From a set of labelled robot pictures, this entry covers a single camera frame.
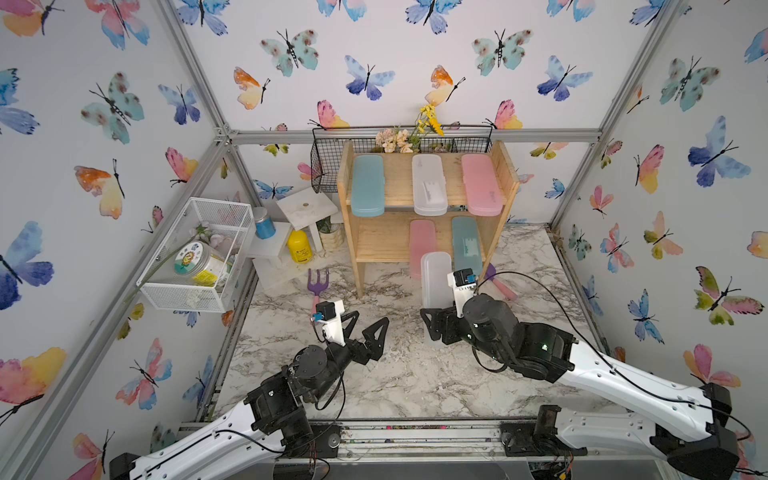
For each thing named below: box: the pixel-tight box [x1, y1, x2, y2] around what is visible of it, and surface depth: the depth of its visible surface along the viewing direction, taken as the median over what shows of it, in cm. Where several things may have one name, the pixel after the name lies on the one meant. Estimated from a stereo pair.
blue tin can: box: [252, 206, 276, 240], surface depth 96 cm
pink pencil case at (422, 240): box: [409, 219, 437, 282], surface depth 91 cm
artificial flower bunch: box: [375, 104, 444, 154], surface depth 84 cm
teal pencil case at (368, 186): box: [351, 154, 385, 218], surface depth 71 cm
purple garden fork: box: [307, 268, 329, 316], surface depth 106 cm
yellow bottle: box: [287, 230, 313, 264], surface depth 102 cm
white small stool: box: [276, 187, 339, 253], surface depth 96 cm
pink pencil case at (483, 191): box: [461, 154, 504, 217], surface depth 71 cm
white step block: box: [247, 222, 332, 294], surface depth 106 cm
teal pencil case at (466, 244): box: [452, 216, 483, 275], surface depth 87 cm
